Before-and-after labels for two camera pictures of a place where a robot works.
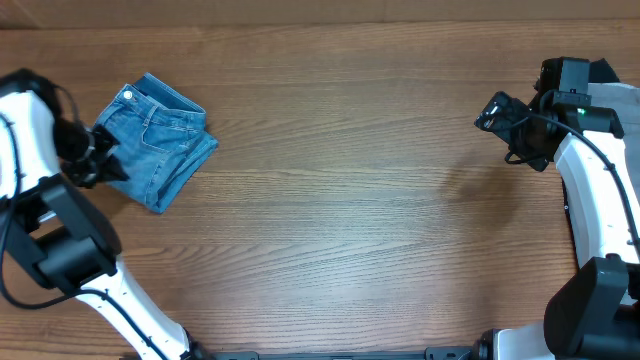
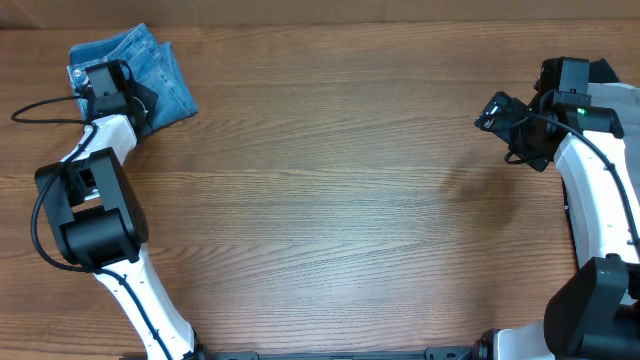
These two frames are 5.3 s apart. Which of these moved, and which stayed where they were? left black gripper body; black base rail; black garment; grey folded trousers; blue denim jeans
Moved: left black gripper body; blue denim jeans
Stayed: black base rail; grey folded trousers; black garment
